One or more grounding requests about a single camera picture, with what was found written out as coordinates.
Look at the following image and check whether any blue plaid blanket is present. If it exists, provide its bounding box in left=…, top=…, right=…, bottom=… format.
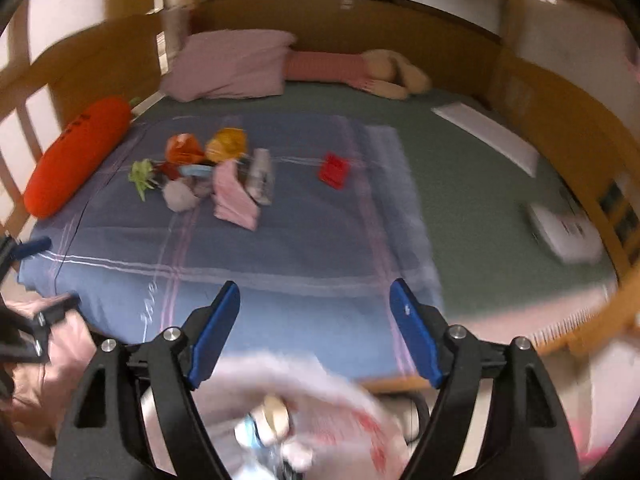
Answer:
left=17, top=114, right=443, bottom=380

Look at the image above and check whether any long white board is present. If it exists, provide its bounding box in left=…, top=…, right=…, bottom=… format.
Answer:
left=431, top=102, right=540, bottom=177

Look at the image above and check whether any white plastic bag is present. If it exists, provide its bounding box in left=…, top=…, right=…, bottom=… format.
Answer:
left=142, top=352, right=418, bottom=480

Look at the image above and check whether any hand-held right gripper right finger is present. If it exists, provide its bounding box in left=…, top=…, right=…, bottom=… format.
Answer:
left=389, top=278, right=583, bottom=480

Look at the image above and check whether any yellow snack bag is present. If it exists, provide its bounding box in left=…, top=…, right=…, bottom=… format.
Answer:
left=205, top=128, right=249, bottom=163

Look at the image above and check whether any green bed sheet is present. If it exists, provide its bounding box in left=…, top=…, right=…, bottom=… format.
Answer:
left=127, top=82, right=616, bottom=321

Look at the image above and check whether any orange snack bag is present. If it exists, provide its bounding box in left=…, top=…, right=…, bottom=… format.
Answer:
left=166, top=133, right=206, bottom=166

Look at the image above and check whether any pink pillow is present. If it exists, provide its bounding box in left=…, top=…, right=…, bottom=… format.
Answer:
left=159, top=30, right=297, bottom=101

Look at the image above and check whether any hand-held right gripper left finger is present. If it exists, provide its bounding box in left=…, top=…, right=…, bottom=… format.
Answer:
left=50, top=281, right=241, bottom=480

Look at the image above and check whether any small white appliance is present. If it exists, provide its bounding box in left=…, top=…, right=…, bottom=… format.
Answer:
left=526, top=201, right=604, bottom=264

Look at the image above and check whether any striped plush rabbit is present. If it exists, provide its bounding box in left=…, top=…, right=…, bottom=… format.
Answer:
left=284, top=49, right=432, bottom=100

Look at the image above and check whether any red box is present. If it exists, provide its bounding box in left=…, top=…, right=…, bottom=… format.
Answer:
left=318, top=153, right=351, bottom=190

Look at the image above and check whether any green leafy toy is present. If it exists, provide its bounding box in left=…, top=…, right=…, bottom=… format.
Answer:
left=128, top=159, right=162, bottom=202

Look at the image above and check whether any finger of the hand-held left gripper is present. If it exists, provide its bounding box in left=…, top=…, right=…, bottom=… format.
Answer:
left=34, top=293, right=81, bottom=327
left=0, top=236, right=52, bottom=267

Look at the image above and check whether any wooden bed frame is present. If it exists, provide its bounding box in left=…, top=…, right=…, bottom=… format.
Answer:
left=0, top=0, right=640, bottom=361

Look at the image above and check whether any orange carrot pillow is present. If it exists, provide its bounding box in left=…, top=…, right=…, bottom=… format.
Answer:
left=23, top=96, right=136, bottom=219

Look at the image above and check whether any pink folded cloth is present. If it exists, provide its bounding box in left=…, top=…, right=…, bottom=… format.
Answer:
left=212, top=160, right=261, bottom=232

